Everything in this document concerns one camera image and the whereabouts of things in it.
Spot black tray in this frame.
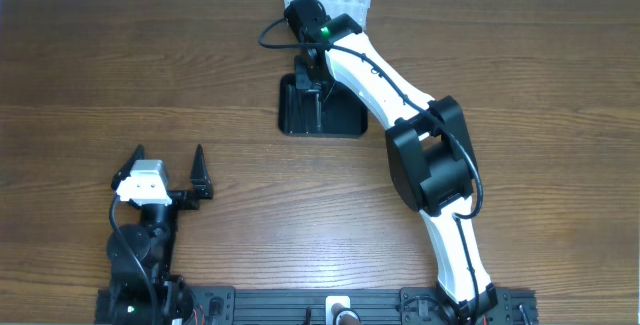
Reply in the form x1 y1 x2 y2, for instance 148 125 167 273
277 73 370 139

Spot mounting rail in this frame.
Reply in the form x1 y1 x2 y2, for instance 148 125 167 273
94 285 540 325

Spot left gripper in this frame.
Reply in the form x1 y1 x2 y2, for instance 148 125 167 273
110 143 215 211

